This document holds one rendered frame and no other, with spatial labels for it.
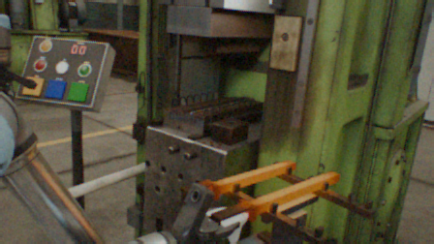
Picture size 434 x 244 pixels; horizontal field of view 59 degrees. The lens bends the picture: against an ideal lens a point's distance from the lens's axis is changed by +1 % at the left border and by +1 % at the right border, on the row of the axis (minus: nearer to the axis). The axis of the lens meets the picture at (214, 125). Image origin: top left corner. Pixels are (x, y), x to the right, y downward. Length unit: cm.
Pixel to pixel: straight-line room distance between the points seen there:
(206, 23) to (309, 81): 39
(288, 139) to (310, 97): 17
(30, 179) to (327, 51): 92
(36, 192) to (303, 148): 89
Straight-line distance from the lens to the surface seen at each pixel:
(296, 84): 130
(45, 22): 628
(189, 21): 136
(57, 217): 74
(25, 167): 70
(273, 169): 107
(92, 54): 165
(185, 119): 141
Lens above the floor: 134
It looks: 16 degrees down
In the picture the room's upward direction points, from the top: 5 degrees clockwise
